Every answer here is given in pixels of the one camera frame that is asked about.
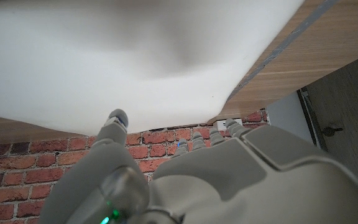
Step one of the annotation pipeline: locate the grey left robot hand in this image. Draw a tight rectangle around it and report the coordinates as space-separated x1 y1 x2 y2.
39 108 358 224

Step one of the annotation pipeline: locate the white memory foam sheet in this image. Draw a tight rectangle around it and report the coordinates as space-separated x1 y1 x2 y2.
0 0 306 136

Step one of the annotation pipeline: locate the white partition panel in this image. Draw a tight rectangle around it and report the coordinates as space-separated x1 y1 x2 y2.
265 90 315 146

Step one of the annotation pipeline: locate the grey tape strip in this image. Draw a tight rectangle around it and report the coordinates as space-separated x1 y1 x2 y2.
227 0 338 102

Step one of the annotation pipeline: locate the red brick printed backdrop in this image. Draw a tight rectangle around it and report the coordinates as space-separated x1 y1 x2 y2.
0 108 269 224

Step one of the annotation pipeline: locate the black door frame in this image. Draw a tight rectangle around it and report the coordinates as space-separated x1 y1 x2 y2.
296 86 328 152

